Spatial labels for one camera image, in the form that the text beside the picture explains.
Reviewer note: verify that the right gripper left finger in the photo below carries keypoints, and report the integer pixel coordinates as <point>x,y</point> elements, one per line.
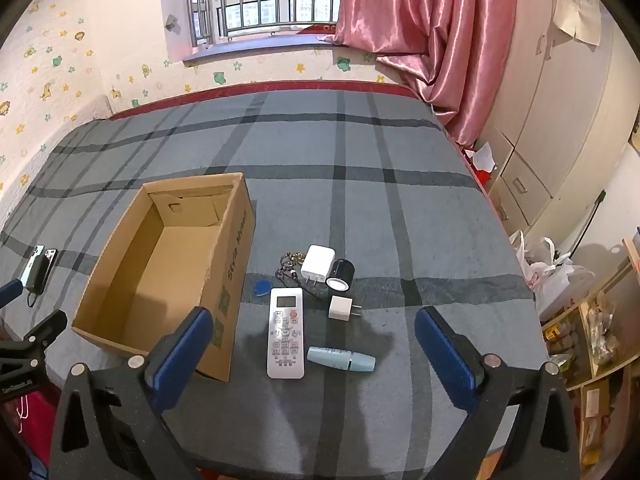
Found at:
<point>109,423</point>

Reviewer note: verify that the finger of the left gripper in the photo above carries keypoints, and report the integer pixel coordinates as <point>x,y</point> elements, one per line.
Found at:
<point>22,356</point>
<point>10,291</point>

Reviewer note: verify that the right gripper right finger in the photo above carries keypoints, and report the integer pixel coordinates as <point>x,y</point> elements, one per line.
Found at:
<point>542,443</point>

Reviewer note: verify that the brown cardboard box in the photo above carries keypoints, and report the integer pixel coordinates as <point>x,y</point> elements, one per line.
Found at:
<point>182,243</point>

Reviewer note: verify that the white remote control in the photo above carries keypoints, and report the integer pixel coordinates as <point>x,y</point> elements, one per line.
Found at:
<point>285,351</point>

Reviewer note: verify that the light blue tube bottle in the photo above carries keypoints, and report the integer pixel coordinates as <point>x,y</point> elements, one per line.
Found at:
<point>340,359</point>

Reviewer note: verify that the metal keychain with charms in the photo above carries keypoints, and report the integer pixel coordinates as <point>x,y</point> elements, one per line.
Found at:
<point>290,270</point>

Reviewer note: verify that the small white plug charger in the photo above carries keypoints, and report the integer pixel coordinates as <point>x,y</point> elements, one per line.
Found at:
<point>343,309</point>

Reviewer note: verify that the large white power adapter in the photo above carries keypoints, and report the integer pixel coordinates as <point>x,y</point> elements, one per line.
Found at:
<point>317,264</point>

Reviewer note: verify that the black cylindrical cap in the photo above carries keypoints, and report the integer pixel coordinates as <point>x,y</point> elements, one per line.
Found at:
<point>341,275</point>

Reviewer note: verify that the black power bank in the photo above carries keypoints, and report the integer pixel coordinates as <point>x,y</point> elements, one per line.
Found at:
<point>37,275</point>

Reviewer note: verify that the light green smartphone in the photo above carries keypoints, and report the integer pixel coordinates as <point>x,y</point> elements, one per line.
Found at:
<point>36,252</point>

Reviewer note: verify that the phone with dark case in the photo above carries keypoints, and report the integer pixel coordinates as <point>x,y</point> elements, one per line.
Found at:
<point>50,254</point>

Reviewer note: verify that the wooden shelf with clutter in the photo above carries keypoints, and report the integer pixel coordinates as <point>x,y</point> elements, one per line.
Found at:
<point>597,340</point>

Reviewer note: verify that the white plastic bag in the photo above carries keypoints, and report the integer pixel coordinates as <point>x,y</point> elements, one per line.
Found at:
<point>556,281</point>

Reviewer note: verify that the blue key fob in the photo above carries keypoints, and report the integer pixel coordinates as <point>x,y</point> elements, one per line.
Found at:
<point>262,288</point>

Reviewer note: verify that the grey plaid bed cover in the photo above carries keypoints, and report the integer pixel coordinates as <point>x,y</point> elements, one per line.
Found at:
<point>314,225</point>

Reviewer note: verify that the beige wardrobe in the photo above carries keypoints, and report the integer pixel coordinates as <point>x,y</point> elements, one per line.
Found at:
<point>562,116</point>

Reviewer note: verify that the pink satin curtain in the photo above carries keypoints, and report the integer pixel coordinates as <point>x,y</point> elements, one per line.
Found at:
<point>450,53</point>

